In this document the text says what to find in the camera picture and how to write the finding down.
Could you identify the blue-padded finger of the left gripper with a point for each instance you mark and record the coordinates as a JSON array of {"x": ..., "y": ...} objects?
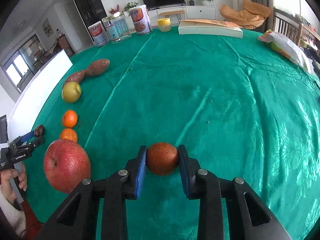
[{"x": 27, "y": 136}]

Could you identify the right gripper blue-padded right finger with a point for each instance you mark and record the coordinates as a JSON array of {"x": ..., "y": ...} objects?
[{"x": 248, "y": 216}]

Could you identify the orange tangerine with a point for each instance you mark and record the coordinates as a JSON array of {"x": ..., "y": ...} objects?
[
  {"x": 69, "y": 134},
  {"x": 69, "y": 119}
]

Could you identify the red apple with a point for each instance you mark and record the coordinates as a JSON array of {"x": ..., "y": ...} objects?
[{"x": 65, "y": 165}]

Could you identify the long brown sweet potato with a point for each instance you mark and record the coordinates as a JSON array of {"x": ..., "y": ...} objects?
[{"x": 97, "y": 67}]

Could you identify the printed tin can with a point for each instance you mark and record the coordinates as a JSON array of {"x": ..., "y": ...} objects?
[
  {"x": 141, "y": 20},
  {"x": 98, "y": 33}
]

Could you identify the small yellow-lid jar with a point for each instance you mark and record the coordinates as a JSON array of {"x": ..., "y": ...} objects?
[{"x": 164, "y": 24}]

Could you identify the clear plastic jar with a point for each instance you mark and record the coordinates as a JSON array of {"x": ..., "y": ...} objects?
[{"x": 116, "y": 27}]

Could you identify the purple sweet potato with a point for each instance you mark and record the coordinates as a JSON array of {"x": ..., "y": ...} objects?
[{"x": 77, "y": 77}]

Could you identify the person's left hand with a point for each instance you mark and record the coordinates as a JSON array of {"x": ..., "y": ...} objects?
[{"x": 6, "y": 188}]

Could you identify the orange lounge chair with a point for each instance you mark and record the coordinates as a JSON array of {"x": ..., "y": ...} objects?
[{"x": 252, "y": 16}]

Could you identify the yellow-green pear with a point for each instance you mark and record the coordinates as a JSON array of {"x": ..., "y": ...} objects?
[{"x": 71, "y": 92}]

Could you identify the small wooden bench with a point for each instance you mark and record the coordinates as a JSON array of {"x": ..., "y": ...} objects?
[{"x": 175, "y": 16}]

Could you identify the right printed tin can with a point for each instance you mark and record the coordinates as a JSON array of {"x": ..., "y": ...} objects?
[{"x": 141, "y": 20}]

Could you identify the green satin tablecloth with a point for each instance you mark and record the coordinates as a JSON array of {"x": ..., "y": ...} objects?
[{"x": 238, "y": 107}]

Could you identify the white tv cabinet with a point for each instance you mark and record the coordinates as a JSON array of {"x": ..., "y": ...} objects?
[{"x": 189, "y": 12}]

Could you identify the white book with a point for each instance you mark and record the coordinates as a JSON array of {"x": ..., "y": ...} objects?
[{"x": 210, "y": 27}]

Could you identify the wooden dining chair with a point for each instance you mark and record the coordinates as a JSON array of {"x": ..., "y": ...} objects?
[{"x": 288, "y": 25}]

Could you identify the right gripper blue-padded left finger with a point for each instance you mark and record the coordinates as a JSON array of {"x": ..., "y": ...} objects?
[{"x": 76, "y": 217}]

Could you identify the plastic snack bag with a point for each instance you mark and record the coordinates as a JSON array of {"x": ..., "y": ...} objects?
[{"x": 284, "y": 46}]

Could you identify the left printed tin can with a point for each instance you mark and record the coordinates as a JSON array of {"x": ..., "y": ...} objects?
[{"x": 98, "y": 33}]

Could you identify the red flower vase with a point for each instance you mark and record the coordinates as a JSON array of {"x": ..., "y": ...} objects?
[{"x": 114, "y": 10}]

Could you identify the green-brown round fruit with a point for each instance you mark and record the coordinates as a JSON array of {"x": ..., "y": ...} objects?
[{"x": 162, "y": 158}]

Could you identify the black glass cabinet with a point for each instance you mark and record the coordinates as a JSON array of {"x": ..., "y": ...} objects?
[{"x": 91, "y": 11}]

